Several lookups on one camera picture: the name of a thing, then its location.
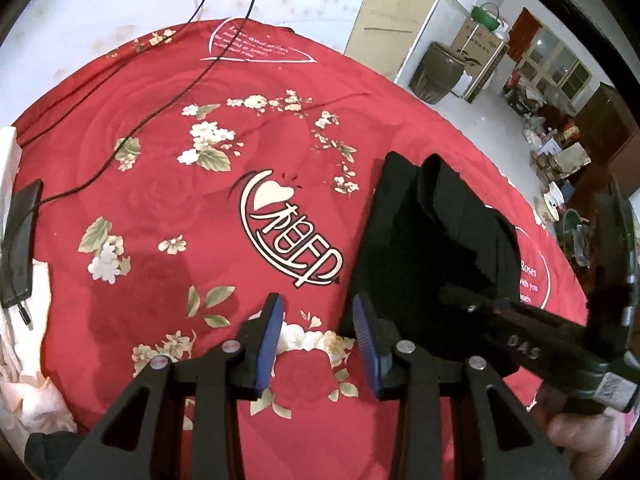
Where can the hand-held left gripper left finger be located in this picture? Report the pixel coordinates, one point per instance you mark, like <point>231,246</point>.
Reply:
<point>267,345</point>

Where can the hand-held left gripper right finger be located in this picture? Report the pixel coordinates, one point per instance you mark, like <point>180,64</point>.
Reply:
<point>367,345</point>

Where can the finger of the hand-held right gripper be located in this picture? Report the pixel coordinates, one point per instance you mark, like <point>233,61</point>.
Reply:
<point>475,302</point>

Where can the black pants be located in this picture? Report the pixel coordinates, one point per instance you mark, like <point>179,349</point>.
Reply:
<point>410,260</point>

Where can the person's right hand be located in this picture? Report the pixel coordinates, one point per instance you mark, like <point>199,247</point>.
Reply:
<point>585,435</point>

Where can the green chair with clothes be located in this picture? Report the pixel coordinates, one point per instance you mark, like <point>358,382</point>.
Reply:
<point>577,235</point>

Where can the red floral blanket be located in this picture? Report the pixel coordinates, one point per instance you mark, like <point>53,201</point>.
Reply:
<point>175,285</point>

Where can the white floral pot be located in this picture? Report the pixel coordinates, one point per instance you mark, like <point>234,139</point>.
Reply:
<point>549,205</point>

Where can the pile of household clutter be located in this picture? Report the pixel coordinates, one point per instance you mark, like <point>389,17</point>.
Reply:
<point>550,145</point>

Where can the dark wooden cabinet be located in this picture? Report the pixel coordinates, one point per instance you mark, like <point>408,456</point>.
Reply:
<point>610,125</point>

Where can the white plastic jug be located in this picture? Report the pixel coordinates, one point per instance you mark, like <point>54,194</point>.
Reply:
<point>460,86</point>

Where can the brown ceramic jar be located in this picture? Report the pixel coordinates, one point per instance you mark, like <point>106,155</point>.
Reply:
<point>437,75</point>

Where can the large cardboard box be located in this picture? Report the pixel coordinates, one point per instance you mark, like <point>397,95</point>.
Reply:
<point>482,60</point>

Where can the person's dark clothing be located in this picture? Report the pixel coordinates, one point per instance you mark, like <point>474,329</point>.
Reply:
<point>50,455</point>

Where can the pink floral cloth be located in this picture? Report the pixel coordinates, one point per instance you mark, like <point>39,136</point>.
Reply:
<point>25,390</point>

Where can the black phone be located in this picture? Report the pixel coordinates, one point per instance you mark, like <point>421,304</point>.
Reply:
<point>20,245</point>

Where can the red curtain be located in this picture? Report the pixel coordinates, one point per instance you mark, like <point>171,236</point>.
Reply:
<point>525,35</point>

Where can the green basket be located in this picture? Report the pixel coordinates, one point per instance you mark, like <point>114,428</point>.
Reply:
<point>486,17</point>

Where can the beige door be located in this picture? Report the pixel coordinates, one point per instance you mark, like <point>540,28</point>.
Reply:
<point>385,20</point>

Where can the window with wooden frame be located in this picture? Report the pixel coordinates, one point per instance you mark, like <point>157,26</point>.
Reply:
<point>557,65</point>

